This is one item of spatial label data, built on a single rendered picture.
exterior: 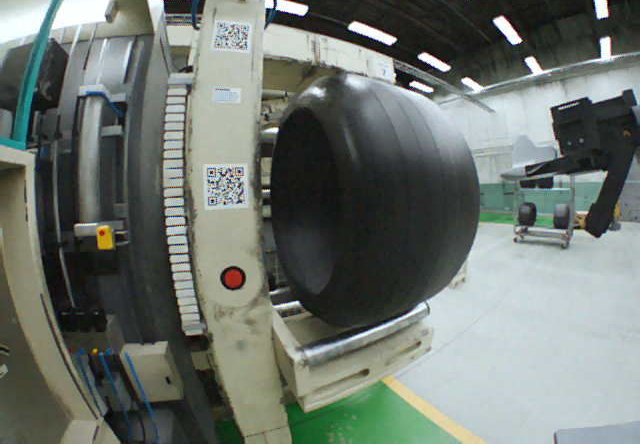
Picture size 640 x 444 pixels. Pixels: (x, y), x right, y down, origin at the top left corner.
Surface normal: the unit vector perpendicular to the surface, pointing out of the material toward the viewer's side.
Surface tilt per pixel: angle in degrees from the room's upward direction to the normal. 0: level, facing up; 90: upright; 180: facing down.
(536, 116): 90
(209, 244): 90
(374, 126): 72
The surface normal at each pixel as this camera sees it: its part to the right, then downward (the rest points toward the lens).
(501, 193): -0.89, 0.06
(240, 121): 0.45, 0.04
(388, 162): -0.29, -0.11
